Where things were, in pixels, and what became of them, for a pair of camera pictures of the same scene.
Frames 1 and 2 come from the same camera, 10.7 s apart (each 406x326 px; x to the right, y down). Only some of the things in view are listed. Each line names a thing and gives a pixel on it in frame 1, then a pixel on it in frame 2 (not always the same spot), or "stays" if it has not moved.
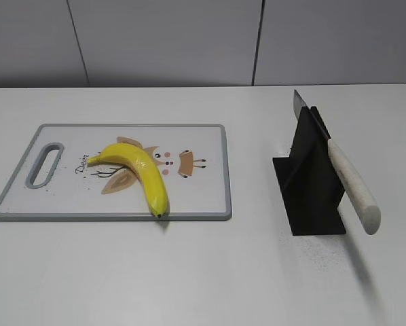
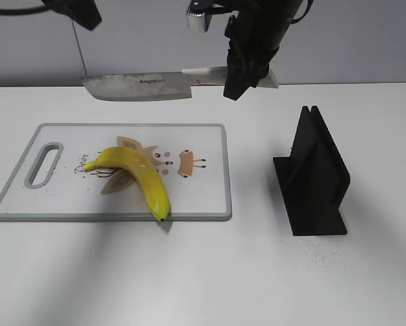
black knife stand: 309,183 stays
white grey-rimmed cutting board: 56,181 stays
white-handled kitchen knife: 362,205 → 162,86
